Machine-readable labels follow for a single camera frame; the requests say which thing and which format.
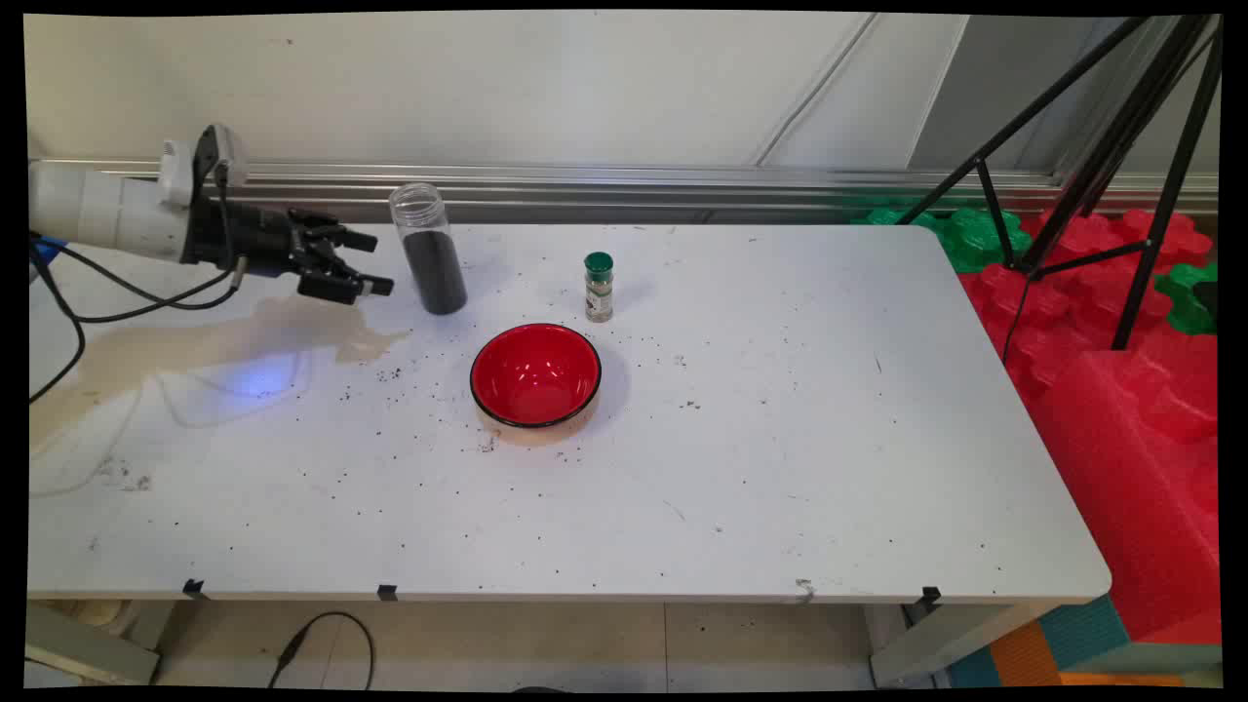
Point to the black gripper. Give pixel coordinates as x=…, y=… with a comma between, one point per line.
x=263, y=244

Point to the clear jar with black granules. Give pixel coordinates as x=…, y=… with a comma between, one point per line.
x=434, y=263

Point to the red bowl with black rim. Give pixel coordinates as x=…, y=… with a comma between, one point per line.
x=534, y=375

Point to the green-capped spice bottle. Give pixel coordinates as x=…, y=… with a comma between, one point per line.
x=599, y=288

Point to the blue tape strip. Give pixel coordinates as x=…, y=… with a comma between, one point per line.
x=47, y=255

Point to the large green foam puzzle piece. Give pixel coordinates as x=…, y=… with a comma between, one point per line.
x=965, y=239

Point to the grey table leg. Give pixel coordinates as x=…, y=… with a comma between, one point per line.
x=936, y=643

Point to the red foam puzzle pieces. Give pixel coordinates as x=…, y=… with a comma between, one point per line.
x=1068, y=292

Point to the black tripod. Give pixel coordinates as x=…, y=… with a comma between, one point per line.
x=1121, y=146

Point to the orange foam mat tile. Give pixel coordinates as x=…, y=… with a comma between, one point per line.
x=1024, y=655

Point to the large red foam block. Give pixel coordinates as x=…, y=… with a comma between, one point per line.
x=1131, y=487

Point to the teal foam mat tile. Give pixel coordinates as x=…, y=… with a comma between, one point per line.
x=1087, y=629

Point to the small green foam puzzle piece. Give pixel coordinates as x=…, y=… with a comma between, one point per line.
x=1191, y=297

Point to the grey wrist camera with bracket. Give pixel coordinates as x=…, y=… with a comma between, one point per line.
x=232, y=151

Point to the aluminium rail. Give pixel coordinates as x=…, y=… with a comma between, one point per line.
x=682, y=185

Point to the grey table frame beam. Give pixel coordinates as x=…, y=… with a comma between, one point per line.
x=88, y=648

